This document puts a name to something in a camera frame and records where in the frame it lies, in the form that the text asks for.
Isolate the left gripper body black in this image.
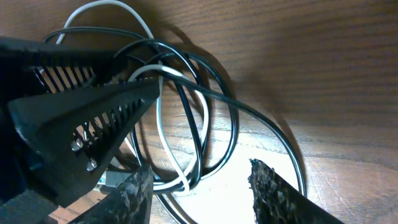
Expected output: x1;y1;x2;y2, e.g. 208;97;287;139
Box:
1;95;59;223

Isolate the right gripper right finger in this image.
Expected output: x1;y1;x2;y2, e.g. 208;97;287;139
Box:
248;159;341;224

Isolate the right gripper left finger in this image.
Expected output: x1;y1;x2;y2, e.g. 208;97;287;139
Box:
71;164;154;224

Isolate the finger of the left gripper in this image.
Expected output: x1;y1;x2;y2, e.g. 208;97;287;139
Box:
1;37;127;103
7;78;159;207

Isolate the white cable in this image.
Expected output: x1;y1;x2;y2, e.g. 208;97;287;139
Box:
55;0;210;193

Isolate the black cable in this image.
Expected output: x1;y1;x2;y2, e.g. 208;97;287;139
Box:
42;26;307;224

